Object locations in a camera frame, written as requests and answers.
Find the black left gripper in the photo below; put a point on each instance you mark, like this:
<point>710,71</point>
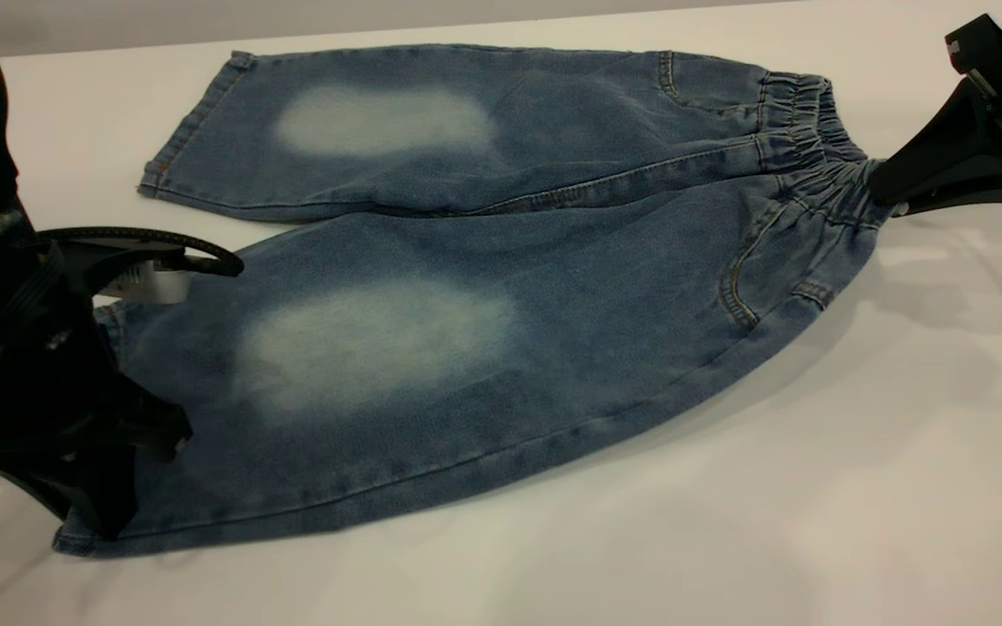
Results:
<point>40,382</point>

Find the blue denim pants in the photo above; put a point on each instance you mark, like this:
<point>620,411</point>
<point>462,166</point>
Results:
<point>553,261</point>

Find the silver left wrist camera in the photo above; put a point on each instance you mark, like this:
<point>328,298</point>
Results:
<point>153,283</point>

